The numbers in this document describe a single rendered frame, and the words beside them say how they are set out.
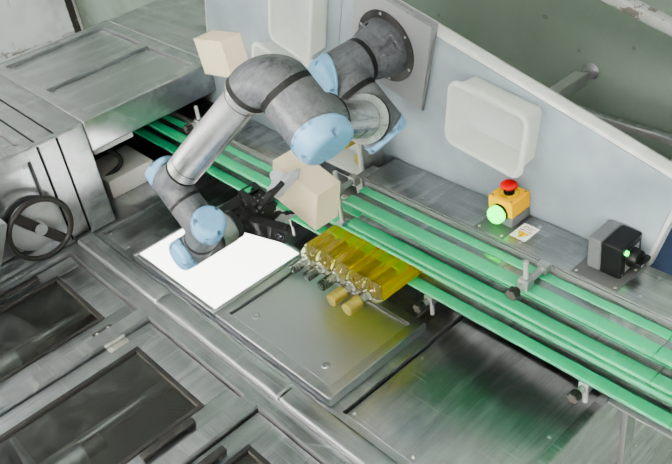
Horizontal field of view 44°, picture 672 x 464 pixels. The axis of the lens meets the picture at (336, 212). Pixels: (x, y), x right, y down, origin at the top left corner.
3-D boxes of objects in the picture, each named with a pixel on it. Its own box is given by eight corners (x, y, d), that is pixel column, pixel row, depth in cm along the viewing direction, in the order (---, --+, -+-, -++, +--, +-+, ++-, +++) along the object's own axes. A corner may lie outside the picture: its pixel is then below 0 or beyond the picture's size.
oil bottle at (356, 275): (401, 249, 221) (344, 290, 211) (399, 232, 218) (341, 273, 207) (416, 257, 218) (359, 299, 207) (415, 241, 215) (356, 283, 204)
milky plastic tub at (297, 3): (291, 26, 235) (267, 37, 231) (292, -45, 219) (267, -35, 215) (332, 55, 227) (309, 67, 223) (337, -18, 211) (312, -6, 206)
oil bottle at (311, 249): (356, 226, 233) (300, 264, 222) (354, 210, 230) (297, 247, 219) (370, 233, 229) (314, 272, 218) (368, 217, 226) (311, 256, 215)
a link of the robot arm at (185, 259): (190, 265, 180) (182, 278, 187) (230, 241, 185) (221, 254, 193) (169, 237, 181) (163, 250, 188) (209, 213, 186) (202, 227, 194)
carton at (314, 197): (295, 147, 203) (272, 160, 199) (340, 181, 195) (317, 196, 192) (294, 181, 212) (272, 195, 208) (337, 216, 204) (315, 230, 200)
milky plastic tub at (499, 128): (472, 63, 189) (447, 78, 184) (554, 101, 176) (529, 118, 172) (466, 125, 200) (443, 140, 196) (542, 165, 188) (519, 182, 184)
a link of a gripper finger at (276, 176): (281, 154, 196) (256, 184, 196) (298, 167, 193) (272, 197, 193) (287, 159, 198) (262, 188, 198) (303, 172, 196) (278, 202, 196)
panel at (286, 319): (222, 209, 271) (134, 261, 254) (220, 202, 269) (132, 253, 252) (426, 330, 212) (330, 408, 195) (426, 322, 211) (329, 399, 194)
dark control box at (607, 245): (607, 246, 183) (586, 265, 179) (610, 217, 178) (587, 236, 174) (641, 260, 178) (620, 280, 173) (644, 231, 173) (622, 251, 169)
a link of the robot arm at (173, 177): (247, 29, 149) (129, 181, 178) (283, 75, 148) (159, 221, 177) (284, 21, 158) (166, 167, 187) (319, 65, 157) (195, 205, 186)
